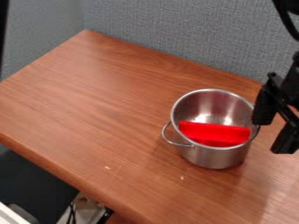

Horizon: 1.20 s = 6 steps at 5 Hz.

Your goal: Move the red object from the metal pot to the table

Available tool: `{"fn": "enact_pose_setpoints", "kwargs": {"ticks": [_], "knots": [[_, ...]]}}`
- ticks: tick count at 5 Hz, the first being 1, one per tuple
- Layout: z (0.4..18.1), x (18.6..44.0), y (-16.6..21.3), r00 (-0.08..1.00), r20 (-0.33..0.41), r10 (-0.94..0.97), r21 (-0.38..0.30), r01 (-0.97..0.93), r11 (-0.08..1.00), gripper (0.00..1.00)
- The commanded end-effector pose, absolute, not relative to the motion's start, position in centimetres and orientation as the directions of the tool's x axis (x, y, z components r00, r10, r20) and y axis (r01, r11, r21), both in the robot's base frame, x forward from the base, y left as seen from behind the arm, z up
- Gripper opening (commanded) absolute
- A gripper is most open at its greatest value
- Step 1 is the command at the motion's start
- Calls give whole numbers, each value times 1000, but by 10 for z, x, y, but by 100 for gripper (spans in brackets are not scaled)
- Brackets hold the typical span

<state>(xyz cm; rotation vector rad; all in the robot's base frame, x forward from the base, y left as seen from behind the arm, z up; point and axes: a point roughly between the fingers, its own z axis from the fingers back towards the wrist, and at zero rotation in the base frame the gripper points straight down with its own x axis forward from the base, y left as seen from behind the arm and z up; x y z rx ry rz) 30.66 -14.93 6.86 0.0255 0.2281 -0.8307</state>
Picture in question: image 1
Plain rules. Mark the red rectangular block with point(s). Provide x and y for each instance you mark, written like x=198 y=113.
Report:
x=214 y=134

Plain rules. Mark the white object bottom left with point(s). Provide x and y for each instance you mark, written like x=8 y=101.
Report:
x=10 y=217

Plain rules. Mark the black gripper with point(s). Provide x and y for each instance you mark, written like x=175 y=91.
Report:
x=278 y=95

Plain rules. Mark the metal table leg frame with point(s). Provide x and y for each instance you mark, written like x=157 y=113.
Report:
x=85 y=211

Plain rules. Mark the metal pot with handles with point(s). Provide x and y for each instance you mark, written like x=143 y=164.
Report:
x=210 y=106

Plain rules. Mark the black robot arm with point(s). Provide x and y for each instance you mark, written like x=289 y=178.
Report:
x=287 y=7

